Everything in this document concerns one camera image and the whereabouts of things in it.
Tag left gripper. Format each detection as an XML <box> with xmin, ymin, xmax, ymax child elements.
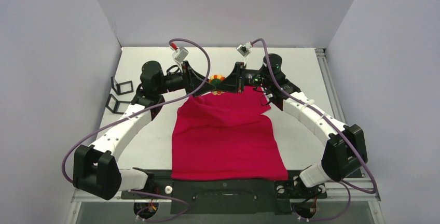
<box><xmin>157</xmin><ymin>61</ymin><xmax>215</xmax><ymax>97</ymax></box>

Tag orange yellow pompom brooch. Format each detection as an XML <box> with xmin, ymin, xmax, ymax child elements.
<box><xmin>209</xmin><ymin>74</ymin><xmax>225</xmax><ymax>95</ymax></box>

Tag red t-shirt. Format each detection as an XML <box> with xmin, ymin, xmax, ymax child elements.
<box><xmin>172</xmin><ymin>87</ymin><xmax>288</xmax><ymax>181</ymax></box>

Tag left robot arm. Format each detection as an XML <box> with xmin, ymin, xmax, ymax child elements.
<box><xmin>73</xmin><ymin>61</ymin><xmax>216</xmax><ymax>200</ymax></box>

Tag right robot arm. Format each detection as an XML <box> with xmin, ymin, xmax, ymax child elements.
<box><xmin>216</xmin><ymin>53</ymin><xmax>367</xmax><ymax>197</ymax></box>

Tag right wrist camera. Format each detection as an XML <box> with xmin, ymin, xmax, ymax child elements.
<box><xmin>236</xmin><ymin>41</ymin><xmax>253</xmax><ymax>57</ymax></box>

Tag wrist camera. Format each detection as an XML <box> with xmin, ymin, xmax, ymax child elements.
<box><xmin>236</xmin><ymin>41</ymin><xmax>253</xmax><ymax>57</ymax></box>
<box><xmin>172</xmin><ymin>47</ymin><xmax>189</xmax><ymax>64</ymax></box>

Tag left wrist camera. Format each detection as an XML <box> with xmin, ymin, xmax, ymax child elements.
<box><xmin>172</xmin><ymin>47</ymin><xmax>189</xmax><ymax>64</ymax></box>

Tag black frame stand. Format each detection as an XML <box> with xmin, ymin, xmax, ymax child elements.
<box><xmin>111</xmin><ymin>76</ymin><xmax>134</xmax><ymax>95</ymax></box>
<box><xmin>105</xmin><ymin>94</ymin><xmax>131</xmax><ymax>115</ymax></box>

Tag aluminium side rail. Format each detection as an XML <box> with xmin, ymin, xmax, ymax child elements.
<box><xmin>315</xmin><ymin>48</ymin><xmax>347</xmax><ymax>123</ymax></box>

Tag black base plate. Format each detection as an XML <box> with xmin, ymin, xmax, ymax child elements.
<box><xmin>120</xmin><ymin>170</ymin><xmax>327</xmax><ymax>216</ymax></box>

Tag aluminium front rail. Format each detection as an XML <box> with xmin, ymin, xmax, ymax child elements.
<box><xmin>67</xmin><ymin>171</ymin><xmax>384</xmax><ymax>223</ymax></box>

